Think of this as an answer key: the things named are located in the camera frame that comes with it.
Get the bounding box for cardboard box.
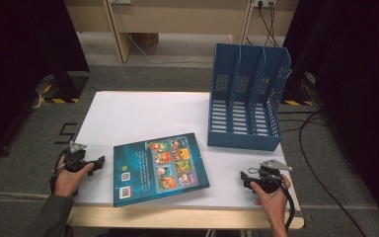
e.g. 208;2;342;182
132;33;160;50

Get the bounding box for light wooden desk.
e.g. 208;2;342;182
63;0;300;64

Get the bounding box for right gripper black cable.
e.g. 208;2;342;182
277;177;296;233

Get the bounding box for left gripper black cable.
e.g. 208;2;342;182
48;149;70;196

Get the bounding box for black power cable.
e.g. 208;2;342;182
257;0;280;47
265;0;275;47

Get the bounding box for blue plastic file rack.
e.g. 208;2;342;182
206;42;292;152

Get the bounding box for white floor cable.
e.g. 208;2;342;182
124;32;213;65

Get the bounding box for person's left hand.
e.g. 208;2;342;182
53;155;95;198

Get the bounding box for long black floor cable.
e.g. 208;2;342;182
297;110;368;237

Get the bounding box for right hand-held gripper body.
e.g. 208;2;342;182
248;159;293;195

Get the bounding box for black curtain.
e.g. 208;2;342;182
281;0;379;236
0;0;91;164

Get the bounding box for person's right hand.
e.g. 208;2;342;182
254;174;292;228

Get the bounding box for teal-backed hardcover picture book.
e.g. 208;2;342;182
113;131;211;208

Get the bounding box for black stand base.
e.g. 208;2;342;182
52;70;91;100

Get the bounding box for white wall socket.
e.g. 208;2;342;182
254;0;277;8

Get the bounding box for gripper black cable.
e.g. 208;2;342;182
277;177;296;233
48;149;70;196

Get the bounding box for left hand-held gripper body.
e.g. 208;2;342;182
61;140;97;174

